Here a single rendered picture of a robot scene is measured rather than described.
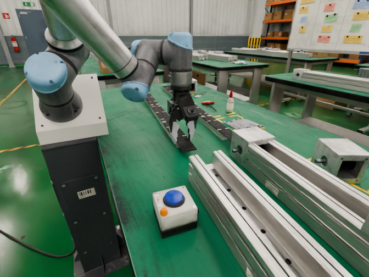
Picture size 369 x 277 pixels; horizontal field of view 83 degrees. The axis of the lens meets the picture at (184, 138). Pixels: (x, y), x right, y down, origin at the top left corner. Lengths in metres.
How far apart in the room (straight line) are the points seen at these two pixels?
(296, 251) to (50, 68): 0.78
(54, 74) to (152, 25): 11.33
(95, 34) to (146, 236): 0.45
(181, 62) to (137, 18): 11.18
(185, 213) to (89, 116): 0.63
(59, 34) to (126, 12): 10.95
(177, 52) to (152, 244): 0.51
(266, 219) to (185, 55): 0.48
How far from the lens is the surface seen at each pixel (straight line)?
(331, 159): 0.71
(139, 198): 0.57
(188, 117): 0.63
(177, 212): 0.44
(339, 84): 2.13
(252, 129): 0.73
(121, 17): 11.65
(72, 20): 0.55
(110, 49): 0.56
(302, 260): 0.42
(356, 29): 3.54
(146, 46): 0.69
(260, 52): 5.38
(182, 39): 0.66
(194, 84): 1.54
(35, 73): 0.79
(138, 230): 0.50
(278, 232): 0.44
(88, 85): 1.02
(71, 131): 0.94
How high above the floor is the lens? 1.16
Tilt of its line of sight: 26 degrees down
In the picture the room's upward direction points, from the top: straight up
